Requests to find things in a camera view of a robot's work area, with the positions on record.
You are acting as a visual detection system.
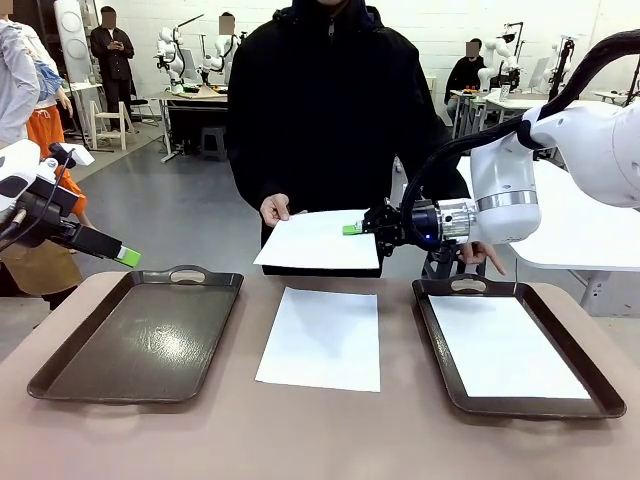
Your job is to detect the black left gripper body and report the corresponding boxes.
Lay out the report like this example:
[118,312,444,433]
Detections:
[17,188,81,250]

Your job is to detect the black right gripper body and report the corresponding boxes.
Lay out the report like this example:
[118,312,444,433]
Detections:
[397,199,439,247]

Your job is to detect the white A4 paper sheet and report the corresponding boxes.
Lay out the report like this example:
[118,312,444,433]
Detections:
[427,294,593,400]
[252,209,382,271]

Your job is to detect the person's right forearm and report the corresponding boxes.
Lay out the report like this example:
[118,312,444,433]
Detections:
[227,134,284,207]

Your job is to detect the person's left hand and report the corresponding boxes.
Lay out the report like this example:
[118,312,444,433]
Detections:
[458,241,506,275]

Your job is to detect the person's right hand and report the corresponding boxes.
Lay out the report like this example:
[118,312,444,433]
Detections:
[259,193,294,226]

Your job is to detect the black stool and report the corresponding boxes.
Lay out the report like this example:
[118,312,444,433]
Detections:
[422,245,481,281]

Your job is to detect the person in orange trousers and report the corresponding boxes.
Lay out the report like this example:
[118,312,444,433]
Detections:
[22,22,101,234]

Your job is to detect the brown plastic serving tray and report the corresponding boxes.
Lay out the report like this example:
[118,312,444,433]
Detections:
[411,272,628,420]
[27,264,245,405]

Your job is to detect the person in black hoodie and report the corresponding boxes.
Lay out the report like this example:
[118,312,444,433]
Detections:
[225,0,471,279]

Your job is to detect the white A4 paper stack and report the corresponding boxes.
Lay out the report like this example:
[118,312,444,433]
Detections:
[254,286,381,394]

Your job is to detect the white background tables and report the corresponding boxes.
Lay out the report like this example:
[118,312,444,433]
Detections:
[449,89,551,156]

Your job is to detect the grey plastic stool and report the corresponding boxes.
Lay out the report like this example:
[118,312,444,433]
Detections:
[199,124,232,162]

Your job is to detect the large white table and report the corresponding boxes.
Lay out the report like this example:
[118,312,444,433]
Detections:
[457,156,640,316]

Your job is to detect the seated person in black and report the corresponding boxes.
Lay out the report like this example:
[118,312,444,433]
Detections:
[444,38,487,121]

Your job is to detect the wood top work table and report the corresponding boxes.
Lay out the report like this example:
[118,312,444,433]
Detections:
[158,88,232,164]

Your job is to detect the person in black with phone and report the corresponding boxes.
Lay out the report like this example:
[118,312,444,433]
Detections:
[89,5,137,136]

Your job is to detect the tall white column unit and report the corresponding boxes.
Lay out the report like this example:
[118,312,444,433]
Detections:
[53,0,94,84]

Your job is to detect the computer monitor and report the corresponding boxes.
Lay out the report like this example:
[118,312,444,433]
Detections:
[528,56,551,91]

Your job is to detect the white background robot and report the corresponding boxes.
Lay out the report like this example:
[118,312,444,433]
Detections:
[155,24,199,95]
[199,32,239,76]

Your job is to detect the black tripod pole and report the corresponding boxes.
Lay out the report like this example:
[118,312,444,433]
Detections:
[547,34,576,101]

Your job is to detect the standing person behind robots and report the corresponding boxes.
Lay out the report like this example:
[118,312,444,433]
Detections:
[217,13,241,56]

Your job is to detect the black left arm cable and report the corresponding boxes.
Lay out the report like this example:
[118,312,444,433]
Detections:
[0,207,31,252]

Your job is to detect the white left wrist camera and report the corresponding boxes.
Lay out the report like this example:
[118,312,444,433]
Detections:
[37,142,95,176]

